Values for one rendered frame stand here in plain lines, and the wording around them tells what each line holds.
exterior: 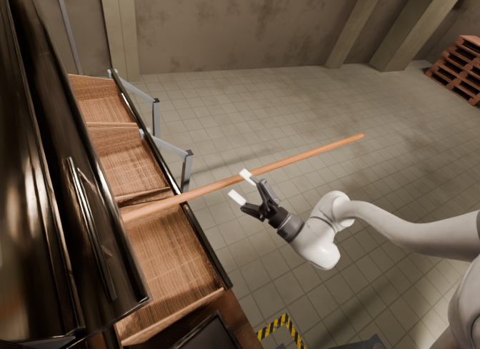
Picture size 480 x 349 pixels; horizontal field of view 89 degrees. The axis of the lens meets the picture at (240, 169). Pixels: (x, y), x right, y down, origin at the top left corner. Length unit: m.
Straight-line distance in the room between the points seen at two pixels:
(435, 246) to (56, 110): 0.97
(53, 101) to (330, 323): 2.14
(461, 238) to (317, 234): 0.40
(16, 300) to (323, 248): 0.72
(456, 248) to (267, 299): 1.65
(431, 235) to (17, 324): 0.67
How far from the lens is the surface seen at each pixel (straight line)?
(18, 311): 0.44
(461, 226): 0.59
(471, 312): 0.38
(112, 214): 0.58
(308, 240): 0.84
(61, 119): 0.85
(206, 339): 1.15
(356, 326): 2.39
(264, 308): 2.08
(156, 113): 1.72
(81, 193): 0.59
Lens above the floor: 1.93
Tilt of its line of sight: 47 degrees down
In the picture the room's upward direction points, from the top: 20 degrees clockwise
